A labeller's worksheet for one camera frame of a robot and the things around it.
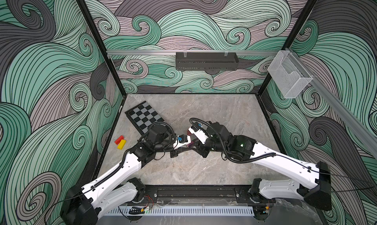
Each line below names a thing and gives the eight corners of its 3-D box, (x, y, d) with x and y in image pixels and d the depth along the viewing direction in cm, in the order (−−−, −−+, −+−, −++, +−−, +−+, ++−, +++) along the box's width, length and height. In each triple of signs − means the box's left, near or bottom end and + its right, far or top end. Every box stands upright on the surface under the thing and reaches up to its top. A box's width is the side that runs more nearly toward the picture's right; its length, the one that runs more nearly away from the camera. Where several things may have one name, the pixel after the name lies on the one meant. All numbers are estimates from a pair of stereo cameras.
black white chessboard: (142, 135, 98) (140, 131, 95) (126, 115, 109) (124, 112, 106) (163, 120, 106) (162, 117, 102) (146, 104, 117) (145, 100, 113)
